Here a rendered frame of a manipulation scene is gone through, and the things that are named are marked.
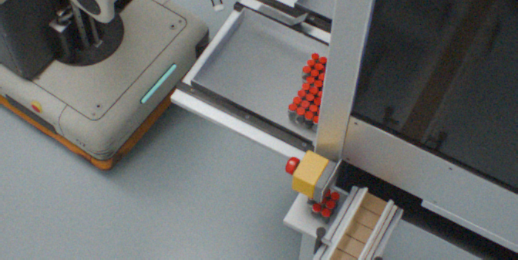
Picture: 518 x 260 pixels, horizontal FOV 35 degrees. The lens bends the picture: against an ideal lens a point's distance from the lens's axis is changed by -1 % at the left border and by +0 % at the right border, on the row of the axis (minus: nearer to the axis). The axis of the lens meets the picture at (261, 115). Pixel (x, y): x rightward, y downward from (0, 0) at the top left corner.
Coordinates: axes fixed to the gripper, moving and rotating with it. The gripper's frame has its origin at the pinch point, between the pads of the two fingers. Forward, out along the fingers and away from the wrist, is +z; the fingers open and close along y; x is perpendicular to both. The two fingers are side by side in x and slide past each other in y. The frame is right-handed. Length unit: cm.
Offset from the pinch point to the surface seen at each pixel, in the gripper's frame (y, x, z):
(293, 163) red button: -4.5, 4.1, 40.2
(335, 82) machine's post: 16.9, 19.3, 27.2
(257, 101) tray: -27.0, -2.0, 24.0
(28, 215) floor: -94, -99, 32
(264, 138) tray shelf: -22.1, -2.5, 33.2
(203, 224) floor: -101, -43, 55
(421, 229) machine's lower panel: -15, 26, 64
